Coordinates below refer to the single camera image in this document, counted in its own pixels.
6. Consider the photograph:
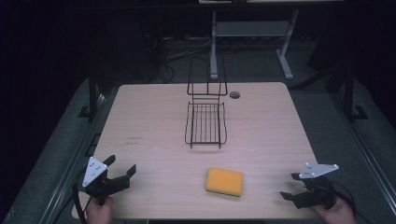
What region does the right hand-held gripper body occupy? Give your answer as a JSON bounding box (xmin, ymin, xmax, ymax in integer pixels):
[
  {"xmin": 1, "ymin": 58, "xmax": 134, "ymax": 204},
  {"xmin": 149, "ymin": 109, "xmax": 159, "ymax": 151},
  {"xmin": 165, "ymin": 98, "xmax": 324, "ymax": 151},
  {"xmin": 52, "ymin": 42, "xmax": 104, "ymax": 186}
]
[{"xmin": 298, "ymin": 161, "xmax": 340, "ymax": 210}]

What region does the person's left hand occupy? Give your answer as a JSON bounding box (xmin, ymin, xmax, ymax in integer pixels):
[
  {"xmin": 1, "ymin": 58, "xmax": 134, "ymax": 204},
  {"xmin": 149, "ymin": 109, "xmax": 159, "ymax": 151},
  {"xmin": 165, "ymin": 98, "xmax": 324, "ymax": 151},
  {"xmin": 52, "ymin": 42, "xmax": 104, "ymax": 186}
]
[{"xmin": 85, "ymin": 196, "xmax": 115, "ymax": 224}]

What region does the black wire rack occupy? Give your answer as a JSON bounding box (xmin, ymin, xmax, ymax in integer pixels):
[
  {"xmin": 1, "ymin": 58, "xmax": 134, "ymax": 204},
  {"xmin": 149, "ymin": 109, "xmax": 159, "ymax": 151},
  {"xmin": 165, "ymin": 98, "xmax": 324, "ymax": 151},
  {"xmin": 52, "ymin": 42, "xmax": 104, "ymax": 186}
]
[{"xmin": 184, "ymin": 55, "xmax": 229, "ymax": 150}]

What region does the grey metal table frame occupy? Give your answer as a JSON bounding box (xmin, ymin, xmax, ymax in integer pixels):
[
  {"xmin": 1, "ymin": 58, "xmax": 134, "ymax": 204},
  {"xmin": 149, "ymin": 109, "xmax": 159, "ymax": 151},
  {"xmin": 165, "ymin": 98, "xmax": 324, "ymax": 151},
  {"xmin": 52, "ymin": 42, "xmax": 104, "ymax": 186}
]
[{"xmin": 209, "ymin": 8, "xmax": 301, "ymax": 81}]

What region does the bundle of floor cables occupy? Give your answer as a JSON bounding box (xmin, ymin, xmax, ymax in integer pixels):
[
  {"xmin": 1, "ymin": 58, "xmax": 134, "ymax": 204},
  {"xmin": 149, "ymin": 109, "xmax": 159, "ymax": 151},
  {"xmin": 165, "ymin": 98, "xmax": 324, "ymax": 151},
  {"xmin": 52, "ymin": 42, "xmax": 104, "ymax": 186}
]
[{"xmin": 143, "ymin": 32, "xmax": 216, "ymax": 84}]

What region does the person's right hand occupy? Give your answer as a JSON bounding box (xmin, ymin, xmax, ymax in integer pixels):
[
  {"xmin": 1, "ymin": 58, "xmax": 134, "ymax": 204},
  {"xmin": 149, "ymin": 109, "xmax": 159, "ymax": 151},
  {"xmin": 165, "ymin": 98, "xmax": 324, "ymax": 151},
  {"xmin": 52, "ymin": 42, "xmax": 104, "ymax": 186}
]
[{"xmin": 312, "ymin": 196, "xmax": 358, "ymax": 224}]

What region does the black metal post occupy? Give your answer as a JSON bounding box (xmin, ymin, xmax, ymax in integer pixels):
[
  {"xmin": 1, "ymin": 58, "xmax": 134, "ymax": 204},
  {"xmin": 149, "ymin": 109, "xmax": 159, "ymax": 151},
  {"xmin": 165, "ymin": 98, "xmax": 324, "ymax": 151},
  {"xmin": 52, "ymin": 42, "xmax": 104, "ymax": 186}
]
[
  {"xmin": 78, "ymin": 66, "xmax": 104, "ymax": 122},
  {"xmin": 337, "ymin": 63, "xmax": 369, "ymax": 123}
]

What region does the aluminium rail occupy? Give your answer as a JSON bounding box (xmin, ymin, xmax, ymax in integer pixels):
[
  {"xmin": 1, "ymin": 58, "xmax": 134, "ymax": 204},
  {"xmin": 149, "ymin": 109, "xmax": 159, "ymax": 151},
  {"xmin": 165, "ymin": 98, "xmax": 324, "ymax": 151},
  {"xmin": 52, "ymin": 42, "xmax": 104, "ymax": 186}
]
[
  {"xmin": 38, "ymin": 92, "xmax": 108, "ymax": 224},
  {"xmin": 331, "ymin": 92, "xmax": 396, "ymax": 216}
]

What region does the yellow sponge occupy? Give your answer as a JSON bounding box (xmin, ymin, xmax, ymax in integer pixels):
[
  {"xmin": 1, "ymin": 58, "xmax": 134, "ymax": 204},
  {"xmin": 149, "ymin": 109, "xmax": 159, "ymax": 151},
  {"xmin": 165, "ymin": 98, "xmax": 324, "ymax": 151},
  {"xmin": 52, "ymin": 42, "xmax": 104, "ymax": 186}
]
[{"xmin": 205, "ymin": 166, "xmax": 245, "ymax": 198}]

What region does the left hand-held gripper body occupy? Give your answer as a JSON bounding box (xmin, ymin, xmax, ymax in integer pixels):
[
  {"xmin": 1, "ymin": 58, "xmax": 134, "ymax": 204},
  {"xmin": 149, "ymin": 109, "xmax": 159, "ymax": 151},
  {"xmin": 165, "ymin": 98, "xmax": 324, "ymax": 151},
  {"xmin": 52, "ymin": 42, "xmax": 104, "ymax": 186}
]
[{"xmin": 81, "ymin": 156, "xmax": 131, "ymax": 206}]

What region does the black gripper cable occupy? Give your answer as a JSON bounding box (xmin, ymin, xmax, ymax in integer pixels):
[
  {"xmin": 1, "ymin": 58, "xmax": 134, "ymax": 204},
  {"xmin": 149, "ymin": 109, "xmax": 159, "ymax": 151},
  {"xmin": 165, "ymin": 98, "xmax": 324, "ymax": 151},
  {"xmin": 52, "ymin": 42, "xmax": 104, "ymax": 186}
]
[
  {"xmin": 330, "ymin": 181, "xmax": 359, "ymax": 217},
  {"xmin": 72, "ymin": 167, "xmax": 94, "ymax": 224}
]

